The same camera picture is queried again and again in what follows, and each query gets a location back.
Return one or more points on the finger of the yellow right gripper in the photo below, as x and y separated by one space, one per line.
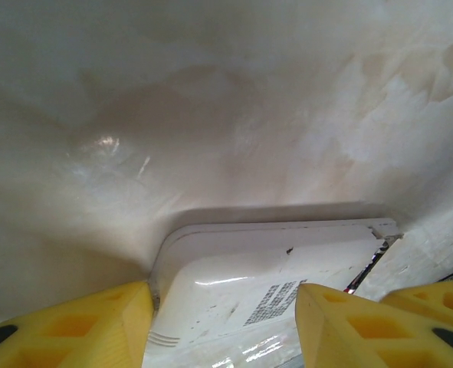
440 303

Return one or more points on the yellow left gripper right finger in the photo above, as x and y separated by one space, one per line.
333 329

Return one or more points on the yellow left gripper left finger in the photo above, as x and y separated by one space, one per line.
76 326

